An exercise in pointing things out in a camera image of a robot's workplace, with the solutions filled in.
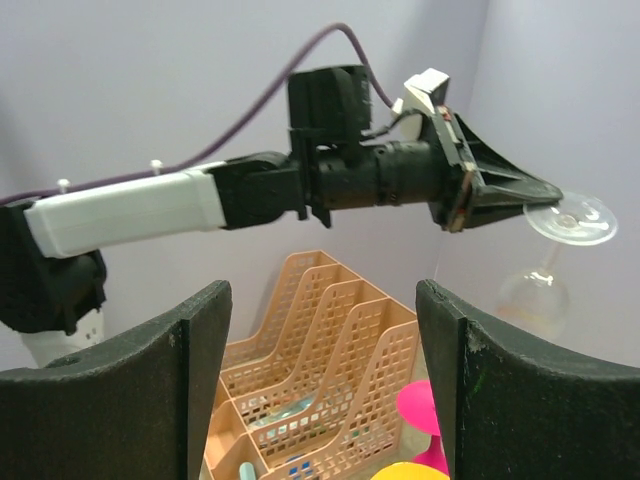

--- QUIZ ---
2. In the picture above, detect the pink plastic desk organizer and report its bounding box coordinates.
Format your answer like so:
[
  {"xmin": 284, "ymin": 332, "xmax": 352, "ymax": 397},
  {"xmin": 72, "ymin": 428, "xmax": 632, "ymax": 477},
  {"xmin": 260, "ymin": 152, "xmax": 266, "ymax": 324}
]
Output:
[{"xmin": 202, "ymin": 250, "xmax": 420, "ymax": 479}]

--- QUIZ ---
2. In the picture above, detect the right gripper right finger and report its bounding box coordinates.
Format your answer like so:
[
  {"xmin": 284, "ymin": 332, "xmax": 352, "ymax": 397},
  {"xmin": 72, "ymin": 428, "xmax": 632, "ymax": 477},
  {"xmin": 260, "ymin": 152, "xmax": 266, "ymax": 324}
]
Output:
[{"xmin": 416, "ymin": 280, "xmax": 639, "ymax": 479}]

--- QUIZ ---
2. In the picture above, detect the yellow plastic goblet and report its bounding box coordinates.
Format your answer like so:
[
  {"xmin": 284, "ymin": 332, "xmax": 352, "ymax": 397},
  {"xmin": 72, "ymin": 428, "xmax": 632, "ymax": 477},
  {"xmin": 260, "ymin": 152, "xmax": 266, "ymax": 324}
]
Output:
[{"xmin": 371, "ymin": 462, "xmax": 449, "ymax": 480}]

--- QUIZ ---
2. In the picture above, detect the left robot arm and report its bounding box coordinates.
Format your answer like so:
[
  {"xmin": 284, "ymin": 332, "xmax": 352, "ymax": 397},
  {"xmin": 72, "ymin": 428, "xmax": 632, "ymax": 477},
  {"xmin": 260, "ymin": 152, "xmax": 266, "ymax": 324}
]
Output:
[{"xmin": 1, "ymin": 65, "xmax": 563, "ymax": 367}]

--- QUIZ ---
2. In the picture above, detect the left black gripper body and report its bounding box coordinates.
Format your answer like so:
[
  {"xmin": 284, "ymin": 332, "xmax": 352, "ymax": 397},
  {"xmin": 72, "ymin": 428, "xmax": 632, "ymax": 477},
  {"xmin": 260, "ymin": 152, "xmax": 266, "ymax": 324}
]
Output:
[{"xmin": 319, "ymin": 141, "xmax": 446, "ymax": 210}]

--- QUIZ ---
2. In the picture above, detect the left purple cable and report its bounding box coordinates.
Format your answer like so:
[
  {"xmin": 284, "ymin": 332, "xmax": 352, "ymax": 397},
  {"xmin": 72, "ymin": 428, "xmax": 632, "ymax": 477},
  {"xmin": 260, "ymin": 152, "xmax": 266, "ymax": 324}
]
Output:
[{"xmin": 0, "ymin": 21, "xmax": 396, "ymax": 207}]

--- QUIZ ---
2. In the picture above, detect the clear wine glass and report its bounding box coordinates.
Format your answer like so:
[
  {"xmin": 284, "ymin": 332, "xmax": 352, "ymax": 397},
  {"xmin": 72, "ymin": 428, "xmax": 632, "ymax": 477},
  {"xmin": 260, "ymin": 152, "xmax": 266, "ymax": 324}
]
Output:
[{"xmin": 495, "ymin": 192, "xmax": 619, "ymax": 341}]

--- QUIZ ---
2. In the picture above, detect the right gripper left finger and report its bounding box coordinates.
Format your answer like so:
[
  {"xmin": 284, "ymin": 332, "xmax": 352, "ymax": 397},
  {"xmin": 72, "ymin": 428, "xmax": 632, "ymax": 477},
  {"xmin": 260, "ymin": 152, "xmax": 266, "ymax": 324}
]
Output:
[{"xmin": 1, "ymin": 280, "xmax": 232, "ymax": 479}]

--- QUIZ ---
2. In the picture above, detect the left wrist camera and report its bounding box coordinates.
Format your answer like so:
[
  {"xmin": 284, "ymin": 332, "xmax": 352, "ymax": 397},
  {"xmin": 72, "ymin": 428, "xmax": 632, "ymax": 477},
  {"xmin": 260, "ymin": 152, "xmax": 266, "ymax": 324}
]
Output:
[{"xmin": 392, "ymin": 68, "xmax": 450, "ymax": 140}]

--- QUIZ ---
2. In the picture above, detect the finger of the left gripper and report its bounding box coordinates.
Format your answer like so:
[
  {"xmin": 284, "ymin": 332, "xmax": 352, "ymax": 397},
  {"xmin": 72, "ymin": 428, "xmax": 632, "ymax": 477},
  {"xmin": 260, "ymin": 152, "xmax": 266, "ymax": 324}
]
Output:
[{"xmin": 429, "ymin": 110, "xmax": 563, "ymax": 233}]

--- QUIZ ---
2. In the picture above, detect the pink plastic goblet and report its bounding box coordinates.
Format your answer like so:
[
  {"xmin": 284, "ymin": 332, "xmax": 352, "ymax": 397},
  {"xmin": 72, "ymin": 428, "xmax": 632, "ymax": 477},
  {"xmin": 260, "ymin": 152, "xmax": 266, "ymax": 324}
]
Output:
[{"xmin": 396, "ymin": 380, "xmax": 449, "ymax": 475}]

